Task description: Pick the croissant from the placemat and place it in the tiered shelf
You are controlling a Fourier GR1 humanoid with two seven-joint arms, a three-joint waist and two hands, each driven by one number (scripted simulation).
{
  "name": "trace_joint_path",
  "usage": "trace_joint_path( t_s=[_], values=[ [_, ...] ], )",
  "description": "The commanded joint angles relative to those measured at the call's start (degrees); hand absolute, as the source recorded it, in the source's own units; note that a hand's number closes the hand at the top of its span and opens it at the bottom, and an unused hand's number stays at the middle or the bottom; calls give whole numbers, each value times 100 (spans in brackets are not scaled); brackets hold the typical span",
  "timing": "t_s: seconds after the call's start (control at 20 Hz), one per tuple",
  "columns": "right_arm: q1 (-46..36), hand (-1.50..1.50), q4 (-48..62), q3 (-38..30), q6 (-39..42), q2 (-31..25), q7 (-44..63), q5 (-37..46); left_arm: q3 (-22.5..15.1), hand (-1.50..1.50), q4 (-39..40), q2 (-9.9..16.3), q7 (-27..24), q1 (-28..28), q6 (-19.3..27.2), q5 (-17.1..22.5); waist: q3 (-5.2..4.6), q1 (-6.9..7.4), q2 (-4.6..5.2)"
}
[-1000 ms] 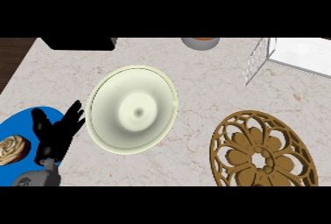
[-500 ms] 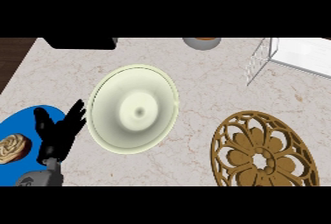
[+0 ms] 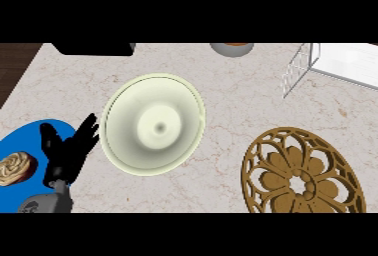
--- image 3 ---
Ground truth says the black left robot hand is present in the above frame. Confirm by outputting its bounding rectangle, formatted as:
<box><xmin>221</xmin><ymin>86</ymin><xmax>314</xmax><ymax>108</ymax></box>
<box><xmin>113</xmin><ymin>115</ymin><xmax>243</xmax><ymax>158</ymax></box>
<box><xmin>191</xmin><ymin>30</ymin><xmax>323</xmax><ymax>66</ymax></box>
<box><xmin>38</xmin><ymin>112</ymin><xmax>101</xmax><ymax>190</ymax></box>

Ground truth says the brown swirled croissant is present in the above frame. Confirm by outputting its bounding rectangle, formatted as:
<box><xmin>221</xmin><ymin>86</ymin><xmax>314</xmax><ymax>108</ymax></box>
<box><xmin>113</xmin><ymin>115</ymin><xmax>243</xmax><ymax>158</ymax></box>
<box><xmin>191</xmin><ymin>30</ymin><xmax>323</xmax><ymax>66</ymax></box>
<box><xmin>0</xmin><ymin>151</ymin><xmax>38</xmax><ymax>188</ymax></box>

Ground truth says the black appliance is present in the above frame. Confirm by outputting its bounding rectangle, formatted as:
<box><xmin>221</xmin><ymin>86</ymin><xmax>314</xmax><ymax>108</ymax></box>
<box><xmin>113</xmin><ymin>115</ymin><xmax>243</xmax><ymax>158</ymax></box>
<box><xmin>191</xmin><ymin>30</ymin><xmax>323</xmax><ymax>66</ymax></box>
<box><xmin>50</xmin><ymin>43</ymin><xmax>137</xmax><ymax>57</ymax></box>

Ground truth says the brown wooden flower trivet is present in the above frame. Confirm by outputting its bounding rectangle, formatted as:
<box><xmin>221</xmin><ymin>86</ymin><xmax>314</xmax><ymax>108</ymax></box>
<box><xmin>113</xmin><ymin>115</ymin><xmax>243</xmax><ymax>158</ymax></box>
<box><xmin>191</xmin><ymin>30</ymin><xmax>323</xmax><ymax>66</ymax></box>
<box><xmin>239</xmin><ymin>126</ymin><xmax>367</xmax><ymax>214</ymax></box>

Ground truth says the blue placemat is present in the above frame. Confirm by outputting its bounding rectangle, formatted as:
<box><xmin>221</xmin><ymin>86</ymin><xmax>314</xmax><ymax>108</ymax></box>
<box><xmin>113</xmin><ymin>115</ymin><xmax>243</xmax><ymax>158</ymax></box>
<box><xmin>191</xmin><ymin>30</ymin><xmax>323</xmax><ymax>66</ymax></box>
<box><xmin>0</xmin><ymin>119</ymin><xmax>81</xmax><ymax>214</ymax></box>

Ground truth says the grey bowl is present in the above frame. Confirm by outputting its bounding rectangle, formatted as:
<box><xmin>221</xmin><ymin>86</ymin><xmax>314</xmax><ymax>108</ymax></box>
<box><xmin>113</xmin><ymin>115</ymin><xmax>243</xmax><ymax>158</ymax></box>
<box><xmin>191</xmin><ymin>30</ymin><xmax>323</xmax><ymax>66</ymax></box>
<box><xmin>209</xmin><ymin>43</ymin><xmax>255</xmax><ymax>58</ymax></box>

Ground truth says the pale cream tiered shelf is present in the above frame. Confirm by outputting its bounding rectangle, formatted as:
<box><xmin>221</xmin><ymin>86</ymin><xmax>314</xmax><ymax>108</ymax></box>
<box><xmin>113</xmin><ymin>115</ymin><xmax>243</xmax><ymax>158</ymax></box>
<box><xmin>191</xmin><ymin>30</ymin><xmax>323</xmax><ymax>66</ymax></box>
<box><xmin>98</xmin><ymin>72</ymin><xmax>206</xmax><ymax>177</ymax></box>

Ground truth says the white wire rack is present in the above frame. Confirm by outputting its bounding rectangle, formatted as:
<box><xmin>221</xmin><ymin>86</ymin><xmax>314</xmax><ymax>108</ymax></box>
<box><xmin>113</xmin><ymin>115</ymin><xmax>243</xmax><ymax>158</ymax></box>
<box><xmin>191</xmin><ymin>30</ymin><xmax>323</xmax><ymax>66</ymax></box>
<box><xmin>280</xmin><ymin>43</ymin><xmax>378</xmax><ymax>100</ymax></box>

